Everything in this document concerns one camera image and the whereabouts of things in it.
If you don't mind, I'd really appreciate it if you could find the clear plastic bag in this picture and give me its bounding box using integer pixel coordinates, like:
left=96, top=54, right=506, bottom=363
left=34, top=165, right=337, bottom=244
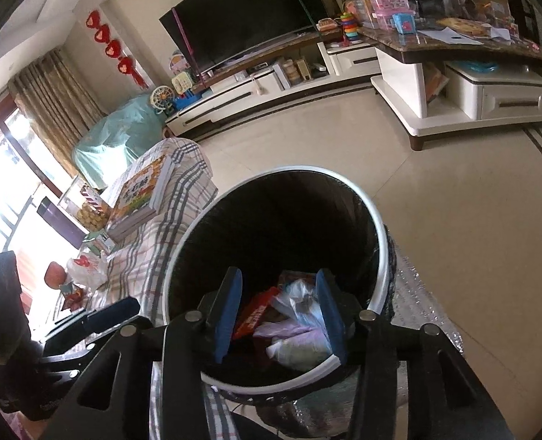
left=271, top=279, right=327, bottom=331

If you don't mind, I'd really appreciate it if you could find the red apple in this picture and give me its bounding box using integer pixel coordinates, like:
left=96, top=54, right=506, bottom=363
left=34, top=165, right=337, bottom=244
left=44, top=261, right=70, bottom=289

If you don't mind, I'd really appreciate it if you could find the white television cabinet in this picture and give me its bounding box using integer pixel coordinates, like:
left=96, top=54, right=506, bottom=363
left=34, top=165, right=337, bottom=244
left=165, top=39, right=384, bottom=136

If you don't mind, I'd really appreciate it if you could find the purple plastic bag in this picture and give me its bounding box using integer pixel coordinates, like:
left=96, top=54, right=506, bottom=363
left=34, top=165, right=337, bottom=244
left=252, top=321, right=314, bottom=342

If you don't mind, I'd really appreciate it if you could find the pink storage box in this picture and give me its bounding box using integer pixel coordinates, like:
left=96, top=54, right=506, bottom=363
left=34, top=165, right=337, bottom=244
left=372, top=0, right=418, bottom=19

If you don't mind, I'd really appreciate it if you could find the black flat television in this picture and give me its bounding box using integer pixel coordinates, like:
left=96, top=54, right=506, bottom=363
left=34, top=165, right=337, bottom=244
left=158, top=0, right=329, bottom=76

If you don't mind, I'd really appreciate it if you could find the blue plastic basin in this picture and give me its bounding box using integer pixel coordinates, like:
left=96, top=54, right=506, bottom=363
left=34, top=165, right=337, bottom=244
left=458, top=60, right=501, bottom=74

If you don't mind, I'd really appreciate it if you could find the colourful picture book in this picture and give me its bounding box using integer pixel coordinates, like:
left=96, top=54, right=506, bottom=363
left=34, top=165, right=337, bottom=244
left=105, top=153, right=173, bottom=241

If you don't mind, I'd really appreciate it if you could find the rainbow stacking ring toy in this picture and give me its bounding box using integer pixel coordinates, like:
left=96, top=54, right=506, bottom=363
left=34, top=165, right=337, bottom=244
left=339, top=11, right=361, bottom=44

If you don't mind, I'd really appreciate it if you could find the clear bubble wrap sheet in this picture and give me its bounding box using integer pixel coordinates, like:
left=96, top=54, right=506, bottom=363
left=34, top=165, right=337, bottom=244
left=294, top=257, right=473, bottom=427

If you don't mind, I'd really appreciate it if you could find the teal covered armchair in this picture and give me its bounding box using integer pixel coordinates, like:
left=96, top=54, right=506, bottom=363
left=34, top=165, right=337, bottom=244
left=73, top=94, right=168, bottom=188

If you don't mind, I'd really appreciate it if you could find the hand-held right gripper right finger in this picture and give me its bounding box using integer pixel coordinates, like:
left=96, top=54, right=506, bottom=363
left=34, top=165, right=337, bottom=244
left=314, top=268, right=514, bottom=440

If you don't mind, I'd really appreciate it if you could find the small blue box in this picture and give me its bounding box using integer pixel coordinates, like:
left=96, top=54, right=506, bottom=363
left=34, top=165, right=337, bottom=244
left=392, top=13, right=417, bottom=35

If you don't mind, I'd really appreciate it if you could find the red snack wrapper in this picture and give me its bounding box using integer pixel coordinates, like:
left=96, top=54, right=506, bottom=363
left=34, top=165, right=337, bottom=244
left=62, top=290, right=87, bottom=313
left=232, top=286, right=281, bottom=341

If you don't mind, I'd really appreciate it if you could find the colourful toy house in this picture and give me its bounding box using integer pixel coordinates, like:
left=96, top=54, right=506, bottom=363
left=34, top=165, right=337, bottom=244
left=169, top=50, right=195, bottom=97

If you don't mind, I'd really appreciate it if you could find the yellow patterned tray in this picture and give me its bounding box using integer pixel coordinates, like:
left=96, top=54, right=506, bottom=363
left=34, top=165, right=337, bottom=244
left=436, top=16, right=491, bottom=37

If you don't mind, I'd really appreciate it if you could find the white plastic bag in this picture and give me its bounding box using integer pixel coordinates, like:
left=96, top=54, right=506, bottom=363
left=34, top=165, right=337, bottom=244
left=64, top=254, right=110, bottom=292

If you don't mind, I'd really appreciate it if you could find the purple thermos bottle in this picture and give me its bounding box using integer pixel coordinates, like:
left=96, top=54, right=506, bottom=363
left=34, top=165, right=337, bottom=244
left=36, top=196, right=88, bottom=248

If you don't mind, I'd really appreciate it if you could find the small white fan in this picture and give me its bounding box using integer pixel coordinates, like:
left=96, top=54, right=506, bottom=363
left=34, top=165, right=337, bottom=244
left=149, top=85, right=175, bottom=115

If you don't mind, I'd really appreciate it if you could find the white-rimmed steel bin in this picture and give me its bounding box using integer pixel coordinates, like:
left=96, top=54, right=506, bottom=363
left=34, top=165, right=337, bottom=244
left=160, top=165, right=402, bottom=427

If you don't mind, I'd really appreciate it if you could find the red heart hanging string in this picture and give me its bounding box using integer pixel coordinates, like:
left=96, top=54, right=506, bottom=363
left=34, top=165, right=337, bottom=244
left=85, top=9, right=148, bottom=88

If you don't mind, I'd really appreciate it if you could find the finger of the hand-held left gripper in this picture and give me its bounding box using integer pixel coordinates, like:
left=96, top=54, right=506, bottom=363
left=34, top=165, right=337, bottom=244
left=44, top=297, right=142, bottom=344
left=42, top=330, right=116, bottom=370

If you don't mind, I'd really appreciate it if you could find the white paper sheet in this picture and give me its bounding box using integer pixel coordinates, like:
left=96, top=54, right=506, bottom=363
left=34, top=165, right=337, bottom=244
left=417, top=27, right=484, bottom=47

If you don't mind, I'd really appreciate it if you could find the green carton box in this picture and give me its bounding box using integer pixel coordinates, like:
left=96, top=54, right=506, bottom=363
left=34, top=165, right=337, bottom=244
left=86, top=233, right=117, bottom=255

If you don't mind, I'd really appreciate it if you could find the clear cookie jar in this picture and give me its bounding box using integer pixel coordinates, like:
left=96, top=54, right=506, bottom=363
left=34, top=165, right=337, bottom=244
left=58, top=175, right=113, bottom=232

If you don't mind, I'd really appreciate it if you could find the beige curtain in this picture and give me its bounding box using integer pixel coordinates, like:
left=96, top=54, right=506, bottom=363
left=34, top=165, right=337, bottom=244
left=7, top=48, right=107, bottom=179

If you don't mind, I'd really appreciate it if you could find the marble-top coffee table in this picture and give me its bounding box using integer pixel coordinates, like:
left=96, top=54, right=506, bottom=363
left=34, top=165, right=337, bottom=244
left=358, top=25, right=542, bottom=152

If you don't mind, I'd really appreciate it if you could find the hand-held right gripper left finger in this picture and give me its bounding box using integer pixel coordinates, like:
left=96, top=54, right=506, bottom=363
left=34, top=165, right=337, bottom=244
left=42, top=268, right=244, bottom=440

